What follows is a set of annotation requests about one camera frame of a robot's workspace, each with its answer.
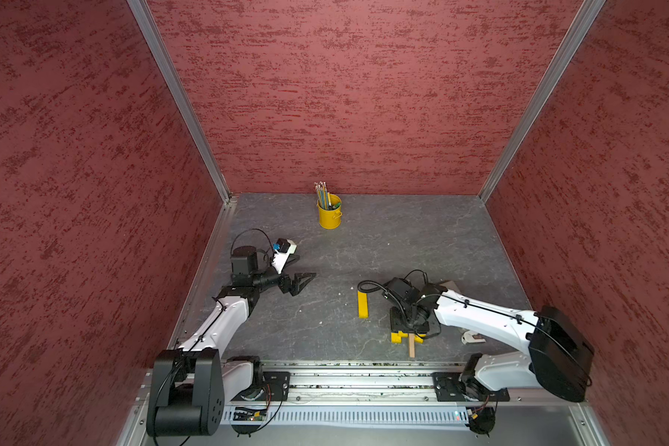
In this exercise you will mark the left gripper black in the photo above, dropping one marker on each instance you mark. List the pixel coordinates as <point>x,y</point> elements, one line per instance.
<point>294,288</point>

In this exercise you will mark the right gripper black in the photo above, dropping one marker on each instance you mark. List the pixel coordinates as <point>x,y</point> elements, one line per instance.
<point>396,325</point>

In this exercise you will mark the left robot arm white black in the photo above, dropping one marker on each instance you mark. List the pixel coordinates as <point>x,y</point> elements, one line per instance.
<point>191,384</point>

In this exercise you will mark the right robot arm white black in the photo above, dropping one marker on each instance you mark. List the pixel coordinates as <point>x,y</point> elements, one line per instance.
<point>547,351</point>

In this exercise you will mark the natural wooden block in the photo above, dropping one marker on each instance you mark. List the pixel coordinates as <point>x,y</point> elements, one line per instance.
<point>412,346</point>

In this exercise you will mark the grey wooden plank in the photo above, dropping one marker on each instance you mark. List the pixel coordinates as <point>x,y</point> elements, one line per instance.
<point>450,285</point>

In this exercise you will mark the yellow metal pencil bucket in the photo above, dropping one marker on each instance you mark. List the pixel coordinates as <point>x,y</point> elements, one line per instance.
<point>330,217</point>

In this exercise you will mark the white small part on table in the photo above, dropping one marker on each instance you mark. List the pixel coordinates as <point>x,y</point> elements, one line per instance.
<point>470,337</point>

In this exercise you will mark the bundle of coloured pencils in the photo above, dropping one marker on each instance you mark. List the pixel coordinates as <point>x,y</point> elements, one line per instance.
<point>323,195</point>

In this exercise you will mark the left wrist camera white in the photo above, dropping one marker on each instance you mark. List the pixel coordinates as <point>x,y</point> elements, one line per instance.
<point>281,250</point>

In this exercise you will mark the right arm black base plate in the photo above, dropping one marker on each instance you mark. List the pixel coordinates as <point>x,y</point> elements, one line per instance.
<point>452,387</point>

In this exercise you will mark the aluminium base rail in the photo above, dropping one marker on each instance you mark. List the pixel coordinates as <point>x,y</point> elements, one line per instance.
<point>359,384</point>

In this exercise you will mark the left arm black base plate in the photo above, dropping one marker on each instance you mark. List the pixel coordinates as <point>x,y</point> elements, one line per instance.
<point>275,386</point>

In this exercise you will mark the white slotted cable duct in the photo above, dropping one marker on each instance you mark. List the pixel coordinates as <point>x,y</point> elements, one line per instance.
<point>387,417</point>

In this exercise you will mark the left aluminium corner post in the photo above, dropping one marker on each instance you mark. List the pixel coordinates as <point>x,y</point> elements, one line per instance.
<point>148,27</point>

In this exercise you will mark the aluminium corner post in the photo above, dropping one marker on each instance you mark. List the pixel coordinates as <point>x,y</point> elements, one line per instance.
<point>148,27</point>
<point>569,45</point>

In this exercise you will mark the right aluminium corner post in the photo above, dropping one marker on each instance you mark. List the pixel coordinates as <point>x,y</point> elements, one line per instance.
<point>569,45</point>

